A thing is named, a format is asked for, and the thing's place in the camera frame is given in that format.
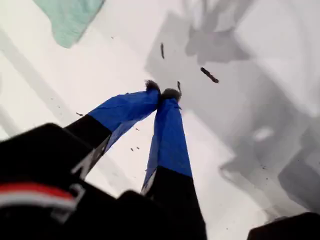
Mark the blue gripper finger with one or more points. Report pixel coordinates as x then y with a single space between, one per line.
170 150
125 110

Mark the pale green T-shirt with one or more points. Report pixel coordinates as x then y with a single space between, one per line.
70 20

